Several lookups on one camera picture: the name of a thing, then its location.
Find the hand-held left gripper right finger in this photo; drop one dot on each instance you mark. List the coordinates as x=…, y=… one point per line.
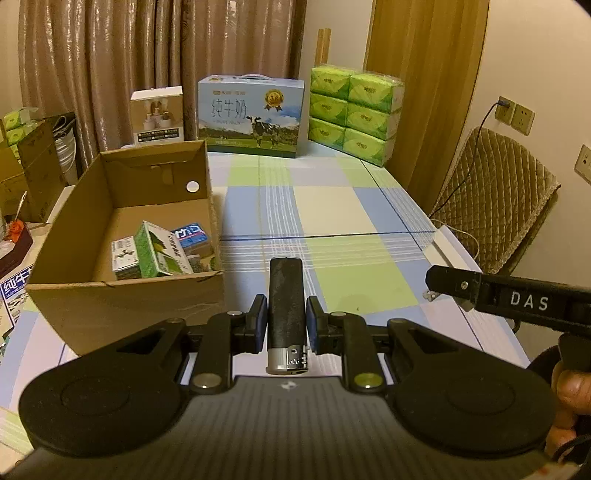
x=316, y=325

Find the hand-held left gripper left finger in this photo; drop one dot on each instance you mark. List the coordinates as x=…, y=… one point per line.
x=257, y=323

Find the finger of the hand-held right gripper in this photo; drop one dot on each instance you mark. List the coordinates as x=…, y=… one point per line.
x=452, y=284

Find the black lighter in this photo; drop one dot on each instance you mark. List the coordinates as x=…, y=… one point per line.
x=286, y=304

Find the green medicine box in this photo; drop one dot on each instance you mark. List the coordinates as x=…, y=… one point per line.
x=159, y=251

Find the white floral medicine box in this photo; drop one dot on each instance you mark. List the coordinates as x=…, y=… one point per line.
x=123, y=258

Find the person's right hand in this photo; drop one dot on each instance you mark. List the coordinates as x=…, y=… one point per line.
x=572, y=397

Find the chair with quilted cover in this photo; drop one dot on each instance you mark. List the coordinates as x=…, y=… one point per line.
x=503, y=194

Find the bundle of green tissue packs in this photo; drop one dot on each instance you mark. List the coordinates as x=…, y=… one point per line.
x=355, y=115

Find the blue cow print milk carton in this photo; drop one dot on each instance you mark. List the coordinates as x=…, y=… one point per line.
x=251, y=115

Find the small white product box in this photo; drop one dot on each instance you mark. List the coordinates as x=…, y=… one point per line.
x=157, y=117

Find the wooden wardrobe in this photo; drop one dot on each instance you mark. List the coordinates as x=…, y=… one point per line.
x=425, y=55

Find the flat blue milk carton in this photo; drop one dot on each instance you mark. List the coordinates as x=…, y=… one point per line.
x=16, y=295

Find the dark box with orange item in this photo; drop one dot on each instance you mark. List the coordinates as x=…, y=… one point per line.
x=16, y=244

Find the stack of white bowls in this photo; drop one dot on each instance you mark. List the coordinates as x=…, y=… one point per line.
x=66, y=145

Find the brown curtain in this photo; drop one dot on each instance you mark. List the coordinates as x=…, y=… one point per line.
x=138, y=55

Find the loose green tissue packs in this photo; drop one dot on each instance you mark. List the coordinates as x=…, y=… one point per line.
x=13, y=127

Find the single beige wall plate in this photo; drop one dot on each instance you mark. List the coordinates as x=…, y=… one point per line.
x=584, y=160

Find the empty beige wall socket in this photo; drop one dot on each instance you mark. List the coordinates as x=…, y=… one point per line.
x=523, y=119

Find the wall socket with plug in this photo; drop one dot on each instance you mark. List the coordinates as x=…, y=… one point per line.
x=504, y=111

